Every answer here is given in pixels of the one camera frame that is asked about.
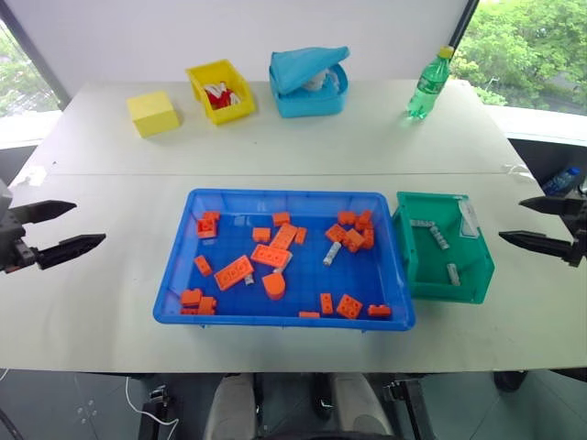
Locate grey rounded robot leg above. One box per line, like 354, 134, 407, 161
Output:
330, 372, 396, 440
203, 372, 259, 440

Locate flat orange building block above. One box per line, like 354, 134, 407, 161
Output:
249, 243, 294, 269

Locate yellow foam cube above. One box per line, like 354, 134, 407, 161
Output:
126, 90, 181, 139

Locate black caster wheel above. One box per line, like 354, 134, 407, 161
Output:
492, 368, 531, 393

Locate orange stacked building block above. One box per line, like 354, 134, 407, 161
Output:
196, 211, 222, 239

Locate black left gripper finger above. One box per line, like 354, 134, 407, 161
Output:
8, 199, 78, 226
34, 233, 107, 270

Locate blue plastic tray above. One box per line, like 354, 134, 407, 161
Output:
150, 188, 417, 333

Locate black table leg frame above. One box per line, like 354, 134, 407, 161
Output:
382, 374, 437, 440
136, 384, 176, 440

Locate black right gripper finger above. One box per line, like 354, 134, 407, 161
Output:
518, 193, 581, 222
498, 229, 575, 264

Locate clear water bottle blue label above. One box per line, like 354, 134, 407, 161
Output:
541, 166, 581, 196

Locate rounded orange building block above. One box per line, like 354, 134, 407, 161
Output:
260, 271, 286, 302

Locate white cable under table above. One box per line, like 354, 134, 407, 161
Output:
124, 375, 181, 440

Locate yellow plastic bin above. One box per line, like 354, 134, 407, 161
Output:
184, 58, 258, 127

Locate green plastic bin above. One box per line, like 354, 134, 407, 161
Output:
390, 191, 497, 305

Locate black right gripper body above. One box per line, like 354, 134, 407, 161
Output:
566, 190, 587, 269

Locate square orange building block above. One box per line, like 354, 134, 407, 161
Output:
324, 223, 349, 245
342, 227, 367, 254
335, 292, 364, 320

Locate long orange building block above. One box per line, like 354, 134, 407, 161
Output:
267, 222, 298, 251
213, 255, 255, 292

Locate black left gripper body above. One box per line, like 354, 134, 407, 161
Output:
0, 204, 39, 275

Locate red and white parts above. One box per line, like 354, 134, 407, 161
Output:
203, 81, 242, 112

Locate green plastic bottle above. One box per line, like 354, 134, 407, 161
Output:
404, 45, 456, 122

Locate light blue lidded container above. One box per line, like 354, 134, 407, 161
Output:
268, 45, 352, 119

